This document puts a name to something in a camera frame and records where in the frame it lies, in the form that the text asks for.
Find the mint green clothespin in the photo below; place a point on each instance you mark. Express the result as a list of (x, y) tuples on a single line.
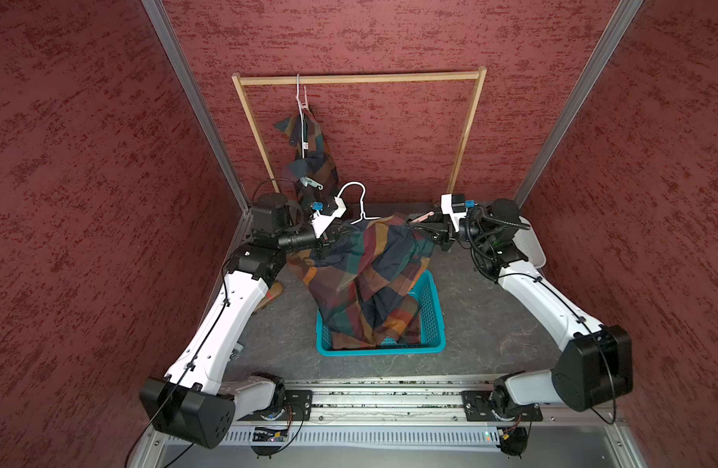
[(309, 182)]

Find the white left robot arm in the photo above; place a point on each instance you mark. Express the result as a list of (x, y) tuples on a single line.
[(189, 403)]

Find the plaid long-sleeve shirt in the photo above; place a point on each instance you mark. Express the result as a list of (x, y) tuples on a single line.
[(362, 283)]

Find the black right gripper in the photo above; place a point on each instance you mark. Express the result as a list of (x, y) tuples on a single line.
[(445, 236)]

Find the aluminium corner post right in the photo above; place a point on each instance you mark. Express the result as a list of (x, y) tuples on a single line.
[(619, 23)]

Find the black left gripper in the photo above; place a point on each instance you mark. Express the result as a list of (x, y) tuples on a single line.
[(326, 239)]

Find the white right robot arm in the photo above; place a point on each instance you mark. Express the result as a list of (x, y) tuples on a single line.
[(595, 366)]

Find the teal plastic basket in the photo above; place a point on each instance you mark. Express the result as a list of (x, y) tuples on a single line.
[(432, 336)]

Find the white wire hanger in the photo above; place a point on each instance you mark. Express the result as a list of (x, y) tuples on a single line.
[(360, 209), (302, 103)]

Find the pink clothespin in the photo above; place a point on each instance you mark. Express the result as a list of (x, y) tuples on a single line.
[(429, 216)]

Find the aluminium corner post left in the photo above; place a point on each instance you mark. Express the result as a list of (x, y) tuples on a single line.
[(176, 56)]

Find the aluminium corner post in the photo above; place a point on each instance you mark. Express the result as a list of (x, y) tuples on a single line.
[(176, 56), (619, 23)]

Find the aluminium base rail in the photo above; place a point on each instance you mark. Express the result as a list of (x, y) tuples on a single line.
[(441, 413)]

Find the white plastic bin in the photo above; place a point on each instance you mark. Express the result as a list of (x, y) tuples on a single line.
[(527, 243)]

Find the wooden clothes rack frame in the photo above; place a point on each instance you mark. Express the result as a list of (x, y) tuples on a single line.
[(478, 77)]

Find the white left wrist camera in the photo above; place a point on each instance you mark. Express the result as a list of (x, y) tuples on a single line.
[(325, 213)]

